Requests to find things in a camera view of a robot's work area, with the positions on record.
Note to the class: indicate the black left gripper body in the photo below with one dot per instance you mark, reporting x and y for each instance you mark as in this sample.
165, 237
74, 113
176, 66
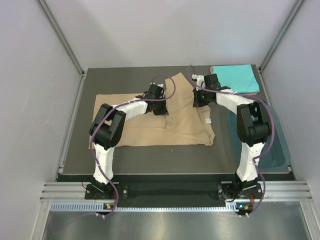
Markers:
160, 108

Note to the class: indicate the beige t shirt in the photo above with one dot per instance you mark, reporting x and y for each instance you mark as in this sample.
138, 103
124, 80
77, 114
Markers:
184, 124

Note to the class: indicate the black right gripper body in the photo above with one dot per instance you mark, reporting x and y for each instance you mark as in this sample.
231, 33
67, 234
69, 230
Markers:
202, 97

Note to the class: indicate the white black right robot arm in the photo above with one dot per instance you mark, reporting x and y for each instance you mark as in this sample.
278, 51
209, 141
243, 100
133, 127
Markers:
254, 125

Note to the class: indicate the left aluminium corner post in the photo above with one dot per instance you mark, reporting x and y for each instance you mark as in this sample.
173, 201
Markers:
60, 35

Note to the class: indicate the grey slotted cable duct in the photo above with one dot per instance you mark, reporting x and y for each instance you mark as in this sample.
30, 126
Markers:
107, 207

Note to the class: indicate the folded turquoise t shirt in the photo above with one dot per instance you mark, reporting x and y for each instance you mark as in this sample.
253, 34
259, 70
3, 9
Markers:
237, 78

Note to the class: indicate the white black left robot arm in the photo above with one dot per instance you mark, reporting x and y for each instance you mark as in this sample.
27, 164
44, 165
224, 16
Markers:
106, 132

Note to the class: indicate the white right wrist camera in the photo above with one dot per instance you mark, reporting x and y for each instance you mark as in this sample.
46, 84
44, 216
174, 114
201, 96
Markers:
199, 81

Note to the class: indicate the teal plastic bin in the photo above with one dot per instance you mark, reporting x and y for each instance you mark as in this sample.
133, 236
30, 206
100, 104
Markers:
278, 157

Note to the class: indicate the aluminium corner post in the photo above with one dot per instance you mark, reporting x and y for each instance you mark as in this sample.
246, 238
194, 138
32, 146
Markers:
298, 4
60, 35

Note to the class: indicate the right aluminium corner post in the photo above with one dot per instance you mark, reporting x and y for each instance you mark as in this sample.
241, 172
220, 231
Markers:
298, 4

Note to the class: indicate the aluminium front frame rail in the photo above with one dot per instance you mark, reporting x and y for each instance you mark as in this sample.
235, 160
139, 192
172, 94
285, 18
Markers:
276, 191

